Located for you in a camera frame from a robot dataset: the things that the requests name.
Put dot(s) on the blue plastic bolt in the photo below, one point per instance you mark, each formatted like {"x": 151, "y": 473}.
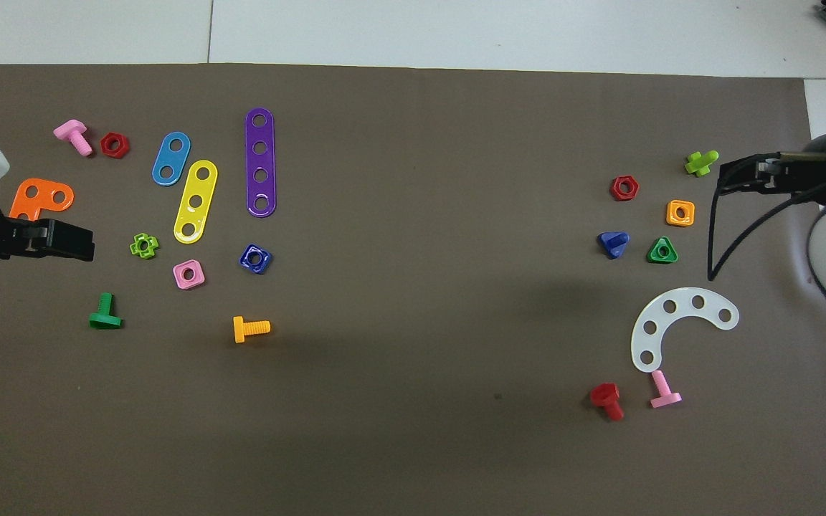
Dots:
{"x": 610, "y": 242}

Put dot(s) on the small pink plastic bolt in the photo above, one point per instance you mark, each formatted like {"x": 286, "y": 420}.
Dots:
{"x": 664, "y": 393}

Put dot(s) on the brown table mat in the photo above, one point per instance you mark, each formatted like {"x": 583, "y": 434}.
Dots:
{"x": 413, "y": 444}

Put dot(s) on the orange square plastic nut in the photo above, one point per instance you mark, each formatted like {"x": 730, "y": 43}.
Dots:
{"x": 671, "y": 220}

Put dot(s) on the white curved five-hole plate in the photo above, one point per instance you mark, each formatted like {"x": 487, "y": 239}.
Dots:
{"x": 684, "y": 303}

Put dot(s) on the red plastic bolt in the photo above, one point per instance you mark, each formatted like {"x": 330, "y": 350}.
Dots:
{"x": 605, "y": 394}

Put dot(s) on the red hexagonal plastic nut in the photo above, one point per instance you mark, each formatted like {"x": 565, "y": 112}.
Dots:
{"x": 125, "y": 147}
{"x": 633, "y": 192}

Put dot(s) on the yellow three-hole plate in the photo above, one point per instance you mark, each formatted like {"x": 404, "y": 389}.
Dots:
{"x": 200, "y": 188}

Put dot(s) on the green triangular plastic nut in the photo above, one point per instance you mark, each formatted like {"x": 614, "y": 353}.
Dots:
{"x": 671, "y": 258}

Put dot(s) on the orange angled three-hole plate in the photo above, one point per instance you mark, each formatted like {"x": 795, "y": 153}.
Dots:
{"x": 45, "y": 193}

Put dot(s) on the purple four-hole plate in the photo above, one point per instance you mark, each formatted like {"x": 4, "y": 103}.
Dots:
{"x": 260, "y": 134}

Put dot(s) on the orange plastic bolt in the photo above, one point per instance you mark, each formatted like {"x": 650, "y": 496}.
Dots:
{"x": 248, "y": 330}

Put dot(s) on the blue square plastic nut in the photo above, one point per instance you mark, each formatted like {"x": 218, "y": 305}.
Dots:
{"x": 265, "y": 264}

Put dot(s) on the large pink plastic bolt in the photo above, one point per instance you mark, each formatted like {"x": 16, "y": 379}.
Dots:
{"x": 72, "y": 132}

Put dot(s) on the blue two-hole plate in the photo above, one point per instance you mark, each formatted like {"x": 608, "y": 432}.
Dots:
{"x": 171, "y": 158}

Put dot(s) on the lime green plastic bolt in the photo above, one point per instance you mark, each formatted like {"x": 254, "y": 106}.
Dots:
{"x": 700, "y": 165}

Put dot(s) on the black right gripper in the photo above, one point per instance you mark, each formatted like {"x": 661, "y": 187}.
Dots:
{"x": 789, "y": 175}

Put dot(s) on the lime green cross nut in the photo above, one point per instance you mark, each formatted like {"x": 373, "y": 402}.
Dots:
{"x": 153, "y": 244}

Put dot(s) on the dark green plastic bolt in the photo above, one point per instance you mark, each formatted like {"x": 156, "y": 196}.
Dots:
{"x": 105, "y": 319}

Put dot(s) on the pink square plastic nut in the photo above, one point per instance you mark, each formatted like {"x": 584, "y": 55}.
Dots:
{"x": 178, "y": 279}

